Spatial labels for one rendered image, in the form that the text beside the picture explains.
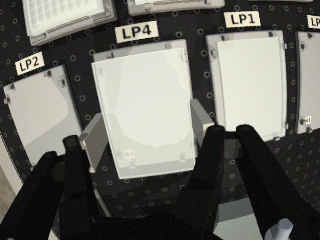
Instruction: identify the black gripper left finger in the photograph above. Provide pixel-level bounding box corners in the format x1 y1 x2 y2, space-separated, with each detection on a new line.
0 113 109 240

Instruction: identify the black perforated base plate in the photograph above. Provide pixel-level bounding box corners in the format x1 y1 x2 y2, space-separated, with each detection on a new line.
0 0 320 219

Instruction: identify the white button panel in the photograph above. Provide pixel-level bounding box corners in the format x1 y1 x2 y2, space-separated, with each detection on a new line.
94 187 263 240

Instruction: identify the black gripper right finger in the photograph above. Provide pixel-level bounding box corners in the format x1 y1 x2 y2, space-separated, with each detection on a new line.
155 99 320 240

